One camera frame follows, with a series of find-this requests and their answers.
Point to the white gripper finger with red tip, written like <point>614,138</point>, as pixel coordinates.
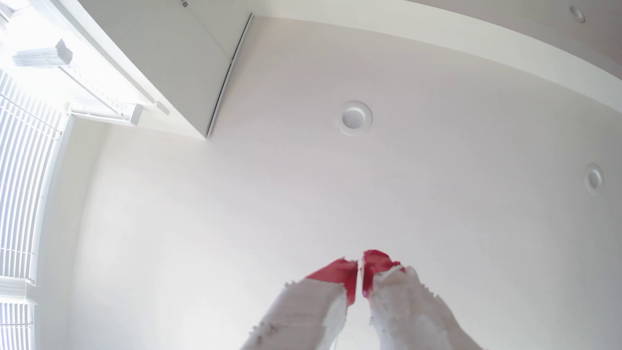
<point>408,311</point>
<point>311,311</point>

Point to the round recessed ceiling light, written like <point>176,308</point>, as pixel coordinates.
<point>594,179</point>
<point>353,118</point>

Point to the white cabinet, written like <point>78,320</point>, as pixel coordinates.
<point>184,63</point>

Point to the white blind headrail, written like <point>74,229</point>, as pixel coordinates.
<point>109,114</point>

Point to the white window blind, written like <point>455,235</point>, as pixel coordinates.
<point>14,325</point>
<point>24,184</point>

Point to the small round ceiling fixture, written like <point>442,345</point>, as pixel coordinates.
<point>577,13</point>

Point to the white stacked blind slats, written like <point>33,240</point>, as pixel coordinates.
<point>43,56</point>

